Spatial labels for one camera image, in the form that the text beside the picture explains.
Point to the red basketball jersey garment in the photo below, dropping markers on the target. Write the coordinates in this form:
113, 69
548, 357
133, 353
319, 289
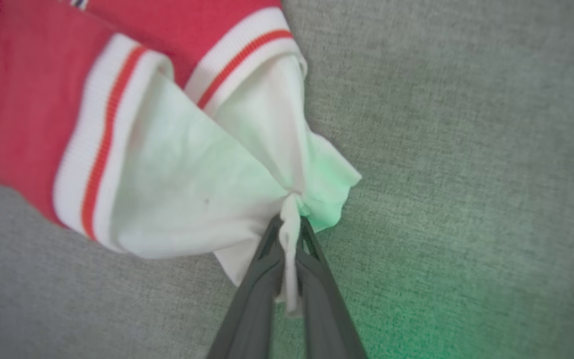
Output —
28, 99

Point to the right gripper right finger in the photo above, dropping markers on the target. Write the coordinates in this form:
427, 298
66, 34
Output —
324, 309

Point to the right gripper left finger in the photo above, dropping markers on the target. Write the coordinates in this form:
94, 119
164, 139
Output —
252, 309

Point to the grey fabric sofa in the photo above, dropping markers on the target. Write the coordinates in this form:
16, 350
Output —
466, 149

